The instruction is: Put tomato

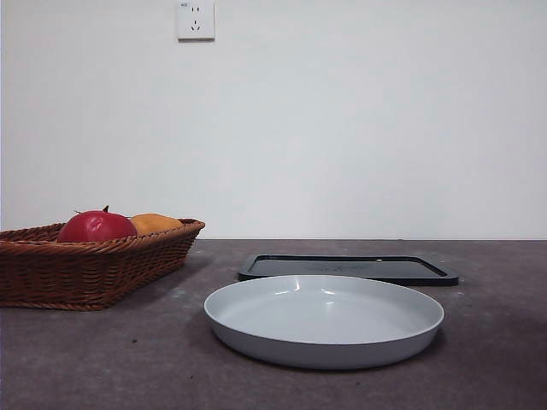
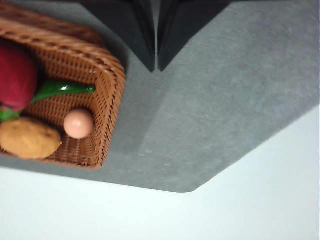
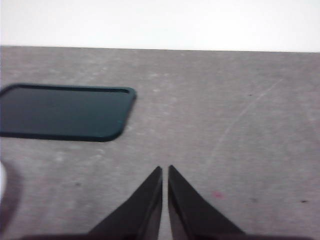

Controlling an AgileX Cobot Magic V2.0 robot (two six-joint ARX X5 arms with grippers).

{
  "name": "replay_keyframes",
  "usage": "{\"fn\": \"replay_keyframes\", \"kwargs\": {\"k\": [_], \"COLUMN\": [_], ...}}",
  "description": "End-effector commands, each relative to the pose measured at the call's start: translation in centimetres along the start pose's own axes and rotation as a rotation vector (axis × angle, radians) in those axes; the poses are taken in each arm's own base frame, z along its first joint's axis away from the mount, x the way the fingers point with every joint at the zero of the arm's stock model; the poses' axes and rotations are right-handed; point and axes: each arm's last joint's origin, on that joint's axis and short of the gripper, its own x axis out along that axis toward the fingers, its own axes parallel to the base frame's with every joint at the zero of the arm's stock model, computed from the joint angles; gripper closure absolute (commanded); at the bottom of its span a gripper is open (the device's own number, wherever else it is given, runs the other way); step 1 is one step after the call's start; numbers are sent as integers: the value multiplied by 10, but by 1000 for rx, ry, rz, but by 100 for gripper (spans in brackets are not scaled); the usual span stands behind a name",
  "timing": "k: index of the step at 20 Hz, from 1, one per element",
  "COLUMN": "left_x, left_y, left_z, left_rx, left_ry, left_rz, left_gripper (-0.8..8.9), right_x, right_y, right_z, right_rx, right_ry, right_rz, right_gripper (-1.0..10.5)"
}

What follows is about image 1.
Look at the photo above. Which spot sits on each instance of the red tomato with green stem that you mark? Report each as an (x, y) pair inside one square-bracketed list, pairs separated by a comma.
[(96, 226)]

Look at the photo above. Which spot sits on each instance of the grey round plate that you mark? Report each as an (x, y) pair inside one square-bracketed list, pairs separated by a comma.
[(316, 316)]

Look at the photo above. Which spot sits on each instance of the orange-yellow round fruit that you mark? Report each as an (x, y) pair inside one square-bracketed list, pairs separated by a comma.
[(156, 223)]

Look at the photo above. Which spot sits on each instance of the black rectangular tray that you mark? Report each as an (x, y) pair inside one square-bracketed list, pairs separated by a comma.
[(384, 271)]

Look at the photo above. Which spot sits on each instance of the brown wicker basket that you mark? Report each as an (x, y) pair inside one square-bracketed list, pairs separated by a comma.
[(85, 273)]

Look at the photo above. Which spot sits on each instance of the white wall power socket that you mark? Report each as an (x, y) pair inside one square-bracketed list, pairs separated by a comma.
[(196, 21)]

